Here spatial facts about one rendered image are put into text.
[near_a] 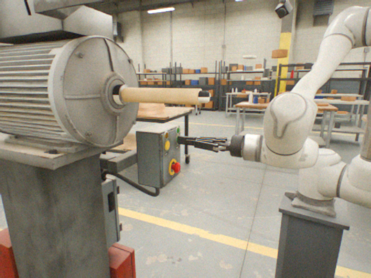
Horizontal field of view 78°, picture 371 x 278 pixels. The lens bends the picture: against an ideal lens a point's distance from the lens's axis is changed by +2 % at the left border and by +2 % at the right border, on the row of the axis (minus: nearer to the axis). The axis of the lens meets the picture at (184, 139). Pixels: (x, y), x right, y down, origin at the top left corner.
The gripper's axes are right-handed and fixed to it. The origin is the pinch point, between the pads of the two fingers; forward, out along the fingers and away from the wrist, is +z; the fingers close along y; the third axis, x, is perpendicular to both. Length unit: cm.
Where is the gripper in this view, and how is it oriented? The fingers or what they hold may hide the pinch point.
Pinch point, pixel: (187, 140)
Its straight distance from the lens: 83.5
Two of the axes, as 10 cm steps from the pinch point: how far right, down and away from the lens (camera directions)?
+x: 0.0, -9.7, -2.5
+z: -9.2, -1.0, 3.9
